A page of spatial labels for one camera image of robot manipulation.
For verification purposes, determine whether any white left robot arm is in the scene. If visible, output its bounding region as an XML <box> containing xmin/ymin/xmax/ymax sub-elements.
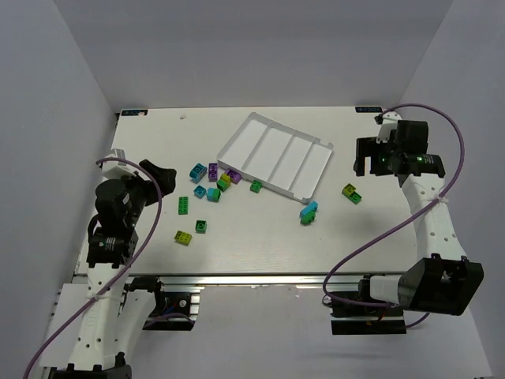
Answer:
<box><xmin>51</xmin><ymin>159</ymin><xmax>177</xmax><ymax>378</ymax></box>

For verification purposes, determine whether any purple lego brick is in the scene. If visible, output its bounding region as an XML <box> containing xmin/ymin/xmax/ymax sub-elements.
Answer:
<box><xmin>208</xmin><ymin>163</ymin><xmax>219</xmax><ymax>182</ymax></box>
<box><xmin>225</xmin><ymin>169</ymin><xmax>241</xmax><ymax>184</ymax></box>

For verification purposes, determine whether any purple lego brick right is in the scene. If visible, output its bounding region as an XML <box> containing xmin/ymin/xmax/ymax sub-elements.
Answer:
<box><xmin>225</xmin><ymin>169</ymin><xmax>241</xmax><ymax>184</ymax></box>

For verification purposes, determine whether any blue-green lego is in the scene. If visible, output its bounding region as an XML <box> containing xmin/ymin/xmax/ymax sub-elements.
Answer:
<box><xmin>207</xmin><ymin>187</ymin><xmax>221</xmax><ymax>202</ymax></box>

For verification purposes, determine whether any lime lego brick front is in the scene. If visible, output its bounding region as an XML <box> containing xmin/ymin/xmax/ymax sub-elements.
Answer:
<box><xmin>174</xmin><ymin>231</ymin><xmax>193</xmax><ymax>246</ymax></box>

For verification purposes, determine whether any green lego plate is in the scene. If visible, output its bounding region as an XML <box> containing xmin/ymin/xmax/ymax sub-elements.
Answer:
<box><xmin>178</xmin><ymin>196</ymin><xmax>189</xmax><ymax>216</ymax></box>

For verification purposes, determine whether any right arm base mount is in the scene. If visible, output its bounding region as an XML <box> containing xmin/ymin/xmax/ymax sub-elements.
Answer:
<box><xmin>322</xmin><ymin>274</ymin><xmax>406</xmax><ymax>336</ymax></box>

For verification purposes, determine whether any small blue lego brick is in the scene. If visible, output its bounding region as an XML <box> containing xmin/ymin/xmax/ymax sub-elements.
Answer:
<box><xmin>193</xmin><ymin>185</ymin><xmax>207</xmax><ymax>199</ymax></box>

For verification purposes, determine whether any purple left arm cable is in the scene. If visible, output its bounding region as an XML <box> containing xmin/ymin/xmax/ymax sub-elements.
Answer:
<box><xmin>21</xmin><ymin>156</ymin><xmax>163</xmax><ymax>379</ymax></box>

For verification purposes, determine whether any blue long lego brick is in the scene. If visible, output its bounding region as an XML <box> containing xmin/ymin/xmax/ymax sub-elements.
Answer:
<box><xmin>300</xmin><ymin>201</ymin><xmax>319</xmax><ymax>218</ymax></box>

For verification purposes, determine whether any aluminium table front rail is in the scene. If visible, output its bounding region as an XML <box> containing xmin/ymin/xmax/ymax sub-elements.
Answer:
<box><xmin>73</xmin><ymin>272</ymin><xmax>411</xmax><ymax>289</ymax></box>

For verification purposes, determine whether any green lego by tray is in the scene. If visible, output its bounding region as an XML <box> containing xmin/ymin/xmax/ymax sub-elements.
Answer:
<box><xmin>249</xmin><ymin>180</ymin><xmax>263</xmax><ymax>193</ymax></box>

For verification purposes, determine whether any purple lego brick left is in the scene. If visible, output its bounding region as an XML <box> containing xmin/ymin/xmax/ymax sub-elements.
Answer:
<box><xmin>208</xmin><ymin>163</ymin><xmax>219</xmax><ymax>182</ymax></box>

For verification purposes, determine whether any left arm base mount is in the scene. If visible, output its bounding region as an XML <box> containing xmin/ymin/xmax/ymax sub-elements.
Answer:
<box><xmin>124</xmin><ymin>276</ymin><xmax>195</xmax><ymax>331</ymax></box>

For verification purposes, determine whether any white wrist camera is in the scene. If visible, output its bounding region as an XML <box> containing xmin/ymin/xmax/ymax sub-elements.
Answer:
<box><xmin>374</xmin><ymin>111</ymin><xmax>402</xmax><ymax>144</ymax></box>
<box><xmin>99</xmin><ymin>148</ymin><xmax>135</xmax><ymax>180</ymax></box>

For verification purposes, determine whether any yellow-green stacked lego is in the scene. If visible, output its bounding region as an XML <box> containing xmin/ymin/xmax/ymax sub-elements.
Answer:
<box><xmin>216</xmin><ymin>173</ymin><xmax>231</xmax><ymax>192</ymax></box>

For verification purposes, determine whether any lime-green lego pair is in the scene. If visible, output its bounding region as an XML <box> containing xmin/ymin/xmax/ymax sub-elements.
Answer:
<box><xmin>342</xmin><ymin>183</ymin><xmax>362</xmax><ymax>205</ymax></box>

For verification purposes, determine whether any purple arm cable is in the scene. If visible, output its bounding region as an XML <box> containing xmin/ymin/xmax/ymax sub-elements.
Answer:
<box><xmin>21</xmin><ymin>156</ymin><xmax>163</xmax><ymax>379</ymax></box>
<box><xmin>322</xmin><ymin>103</ymin><xmax>466</xmax><ymax>331</ymax></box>

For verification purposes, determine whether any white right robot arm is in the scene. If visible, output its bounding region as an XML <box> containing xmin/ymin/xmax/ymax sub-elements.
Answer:
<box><xmin>353</xmin><ymin>120</ymin><xmax>484</xmax><ymax>316</ymax></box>

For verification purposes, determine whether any green small square lego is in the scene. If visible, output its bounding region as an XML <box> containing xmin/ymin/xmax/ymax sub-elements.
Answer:
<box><xmin>195</xmin><ymin>220</ymin><xmax>208</xmax><ymax>234</ymax></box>

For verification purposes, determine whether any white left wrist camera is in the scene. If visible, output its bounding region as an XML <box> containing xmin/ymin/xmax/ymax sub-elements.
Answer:
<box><xmin>99</xmin><ymin>148</ymin><xmax>135</xmax><ymax>180</ymax></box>

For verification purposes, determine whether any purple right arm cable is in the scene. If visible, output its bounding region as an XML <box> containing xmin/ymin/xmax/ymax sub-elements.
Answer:
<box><xmin>322</xmin><ymin>103</ymin><xmax>466</xmax><ymax>331</ymax></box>

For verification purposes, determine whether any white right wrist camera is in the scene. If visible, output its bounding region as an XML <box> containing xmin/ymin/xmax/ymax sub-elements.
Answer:
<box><xmin>374</xmin><ymin>111</ymin><xmax>402</xmax><ymax>144</ymax></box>

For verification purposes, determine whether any blue label sticker right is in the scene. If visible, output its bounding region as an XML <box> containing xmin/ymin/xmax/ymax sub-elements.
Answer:
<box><xmin>354</xmin><ymin>106</ymin><xmax>383</xmax><ymax>114</ymax></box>

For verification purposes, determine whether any white divided sorting tray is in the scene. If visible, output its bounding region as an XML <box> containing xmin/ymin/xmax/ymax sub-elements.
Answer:
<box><xmin>216</xmin><ymin>112</ymin><xmax>334</xmax><ymax>204</ymax></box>

